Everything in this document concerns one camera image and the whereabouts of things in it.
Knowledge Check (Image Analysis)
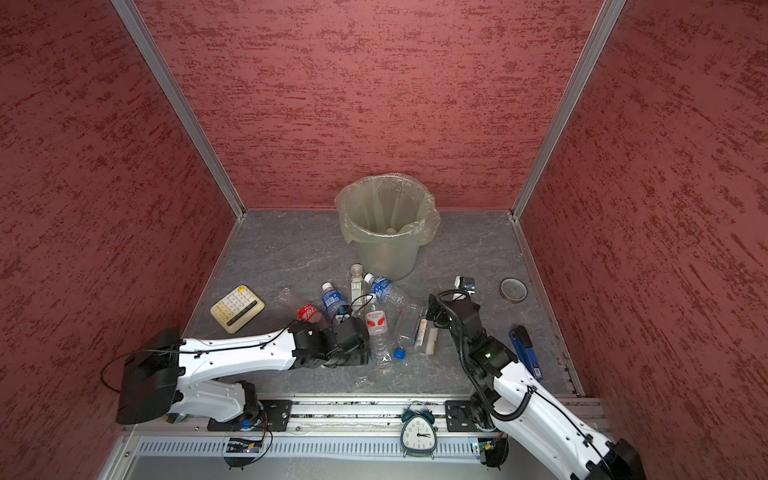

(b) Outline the red white label water bottle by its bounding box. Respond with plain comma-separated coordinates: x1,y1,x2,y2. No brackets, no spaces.
365,307,393,369

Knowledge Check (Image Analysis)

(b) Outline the yellow label white bottle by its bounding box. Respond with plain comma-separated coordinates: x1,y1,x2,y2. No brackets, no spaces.
413,307,440,356

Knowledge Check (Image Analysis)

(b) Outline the red label cola bottle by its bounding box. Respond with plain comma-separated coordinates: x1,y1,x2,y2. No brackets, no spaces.
277,287,328,328

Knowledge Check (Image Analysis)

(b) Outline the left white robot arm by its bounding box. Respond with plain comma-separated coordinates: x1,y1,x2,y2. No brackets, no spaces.
116,317,370,429

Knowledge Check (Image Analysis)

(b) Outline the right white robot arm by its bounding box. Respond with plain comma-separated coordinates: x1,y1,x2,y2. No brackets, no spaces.
427,289,646,479

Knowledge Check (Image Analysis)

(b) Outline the translucent green bin liner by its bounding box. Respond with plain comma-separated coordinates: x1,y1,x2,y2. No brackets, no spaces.
334,173,441,246

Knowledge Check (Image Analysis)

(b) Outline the blue label bottle upper left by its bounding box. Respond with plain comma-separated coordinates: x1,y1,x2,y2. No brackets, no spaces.
322,282,350,325

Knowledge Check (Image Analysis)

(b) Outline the clear bottle blue cap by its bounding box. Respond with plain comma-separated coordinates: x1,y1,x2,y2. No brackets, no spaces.
394,301,423,361

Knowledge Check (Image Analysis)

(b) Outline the tape roll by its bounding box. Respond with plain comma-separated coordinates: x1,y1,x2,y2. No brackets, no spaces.
499,277,528,304

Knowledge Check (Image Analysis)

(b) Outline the green label square bottle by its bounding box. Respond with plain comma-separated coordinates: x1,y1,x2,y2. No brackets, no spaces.
350,263,365,310

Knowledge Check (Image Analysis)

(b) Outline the blue box cutter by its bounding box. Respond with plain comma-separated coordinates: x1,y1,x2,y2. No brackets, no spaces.
509,325,543,381

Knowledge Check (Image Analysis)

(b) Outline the Pocari blue label bottle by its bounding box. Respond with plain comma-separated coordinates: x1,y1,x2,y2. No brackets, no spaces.
363,273,408,309

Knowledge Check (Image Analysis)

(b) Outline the beige calculator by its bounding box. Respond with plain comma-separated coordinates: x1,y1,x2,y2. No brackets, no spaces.
210,285,265,334

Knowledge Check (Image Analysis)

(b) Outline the green alarm clock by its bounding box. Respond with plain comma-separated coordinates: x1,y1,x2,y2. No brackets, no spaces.
399,407,438,459

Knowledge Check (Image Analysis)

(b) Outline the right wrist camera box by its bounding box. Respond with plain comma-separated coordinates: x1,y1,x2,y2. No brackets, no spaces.
454,276,476,296

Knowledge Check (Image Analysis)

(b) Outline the aluminium front rail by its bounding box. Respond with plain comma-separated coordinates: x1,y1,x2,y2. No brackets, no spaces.
122,394,613,439

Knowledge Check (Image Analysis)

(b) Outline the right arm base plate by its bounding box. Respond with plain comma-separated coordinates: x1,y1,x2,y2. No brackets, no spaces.
445,400,496,433

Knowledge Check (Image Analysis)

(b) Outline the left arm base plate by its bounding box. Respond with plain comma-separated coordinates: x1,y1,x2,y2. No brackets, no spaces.
207,400,293,432

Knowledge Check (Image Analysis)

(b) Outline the right circuit board with cables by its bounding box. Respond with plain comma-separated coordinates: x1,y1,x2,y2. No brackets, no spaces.
473,433,509,470

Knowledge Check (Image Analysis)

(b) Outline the circuit board with cables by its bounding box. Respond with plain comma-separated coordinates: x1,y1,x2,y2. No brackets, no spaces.
223,412,274,470
473,433,509,470

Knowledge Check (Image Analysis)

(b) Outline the left circuit board with cables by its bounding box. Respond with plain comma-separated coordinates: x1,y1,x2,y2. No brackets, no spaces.
223,412,274,470

